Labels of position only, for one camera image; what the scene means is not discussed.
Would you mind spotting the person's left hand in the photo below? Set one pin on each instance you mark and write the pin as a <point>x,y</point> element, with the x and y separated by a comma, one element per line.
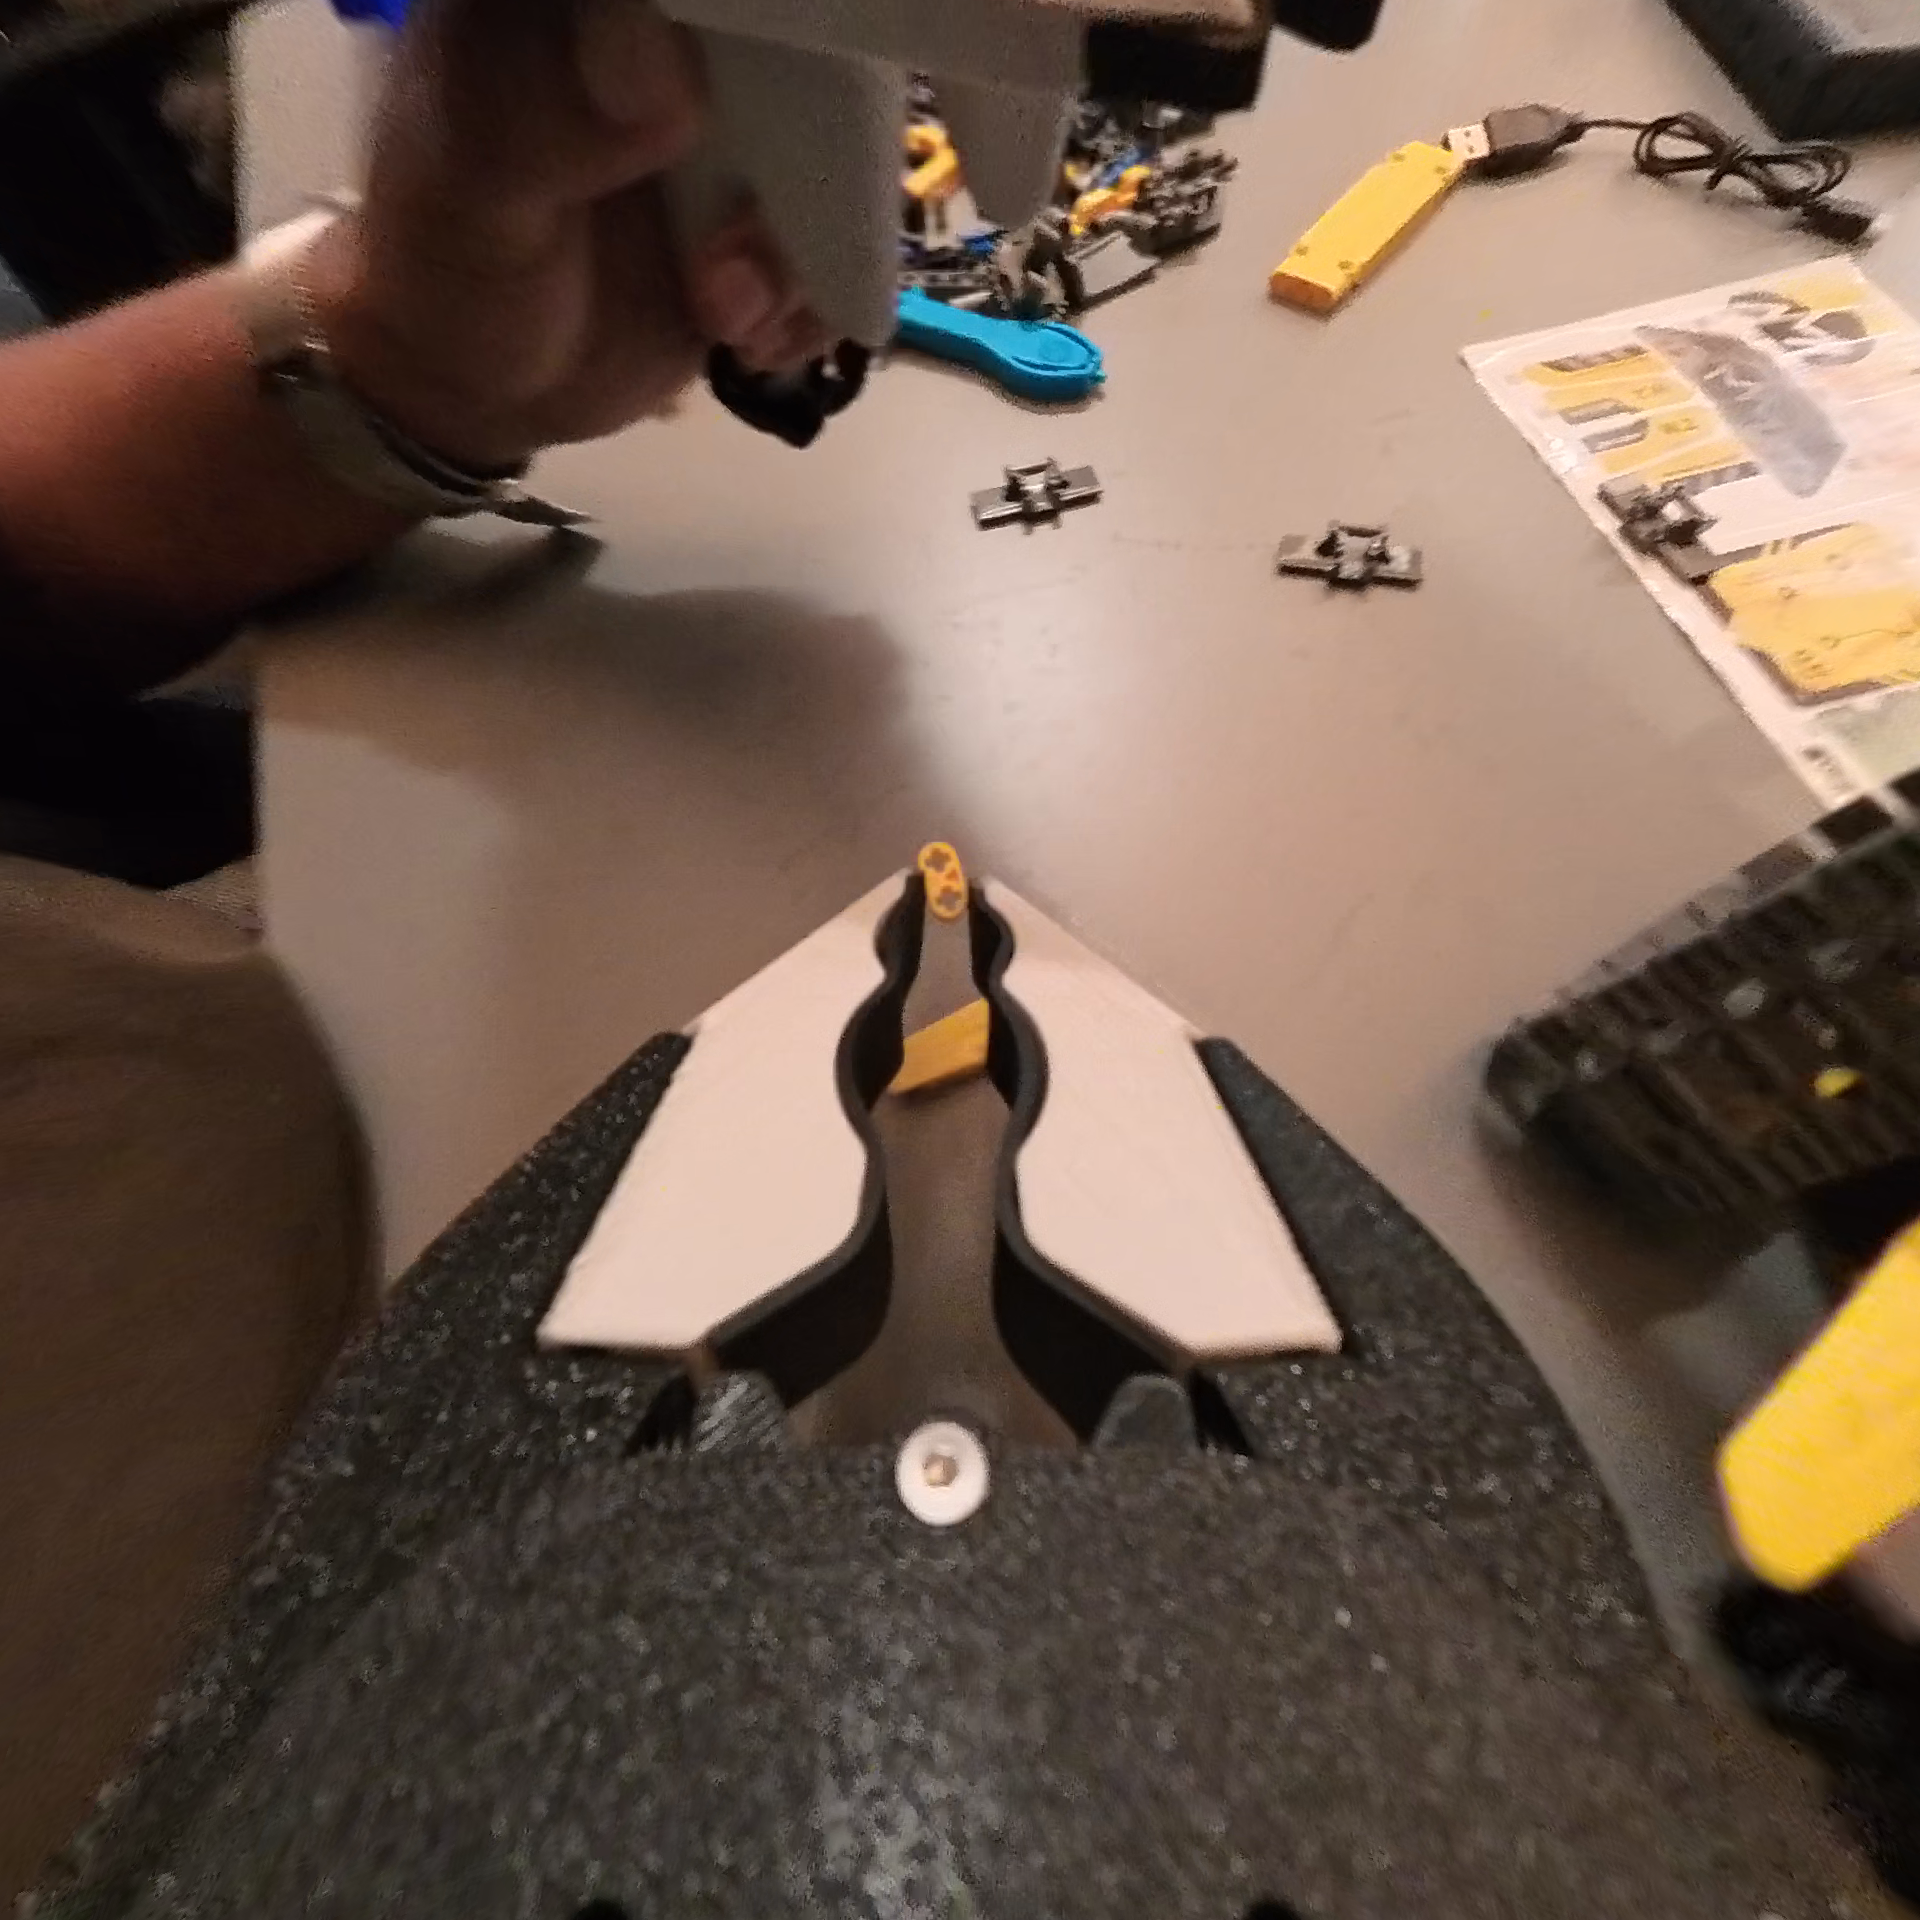
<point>511,227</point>

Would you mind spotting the beige wristwatch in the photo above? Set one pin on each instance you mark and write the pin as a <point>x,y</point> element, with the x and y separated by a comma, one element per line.
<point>328,407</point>

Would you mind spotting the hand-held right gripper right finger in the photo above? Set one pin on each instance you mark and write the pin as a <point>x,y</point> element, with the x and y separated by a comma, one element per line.
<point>1171,1186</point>

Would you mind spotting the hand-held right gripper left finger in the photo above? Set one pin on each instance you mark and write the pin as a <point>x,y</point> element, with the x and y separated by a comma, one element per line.
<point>706,1186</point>

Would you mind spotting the person's left forearm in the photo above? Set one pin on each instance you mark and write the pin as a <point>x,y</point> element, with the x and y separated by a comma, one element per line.
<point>134,448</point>

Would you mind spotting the black power adapter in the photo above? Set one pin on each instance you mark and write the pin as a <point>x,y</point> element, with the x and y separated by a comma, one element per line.
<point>1816,62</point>

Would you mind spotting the blue brick separator tool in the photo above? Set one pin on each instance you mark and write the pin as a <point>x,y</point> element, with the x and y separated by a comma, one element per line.
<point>1020,353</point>

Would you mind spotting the yellow grey sticker sheet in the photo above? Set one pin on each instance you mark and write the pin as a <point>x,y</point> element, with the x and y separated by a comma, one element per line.
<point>1725,407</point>

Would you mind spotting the pile of small toy bricks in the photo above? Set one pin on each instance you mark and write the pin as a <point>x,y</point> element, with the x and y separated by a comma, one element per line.
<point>1124,196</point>

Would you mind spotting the yellow black toy tracked vehicle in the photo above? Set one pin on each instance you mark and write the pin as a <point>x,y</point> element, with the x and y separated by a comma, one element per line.
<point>1709,1036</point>

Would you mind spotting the yellow two-hole liftarm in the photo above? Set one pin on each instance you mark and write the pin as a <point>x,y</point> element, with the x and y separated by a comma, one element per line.
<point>939,876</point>

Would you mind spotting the yellow blade-shaped brick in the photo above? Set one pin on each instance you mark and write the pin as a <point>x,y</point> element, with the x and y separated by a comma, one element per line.
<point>946,1050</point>

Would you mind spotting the yellow long panel brick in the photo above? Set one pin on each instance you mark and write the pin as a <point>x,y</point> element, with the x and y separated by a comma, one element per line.
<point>1365,227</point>

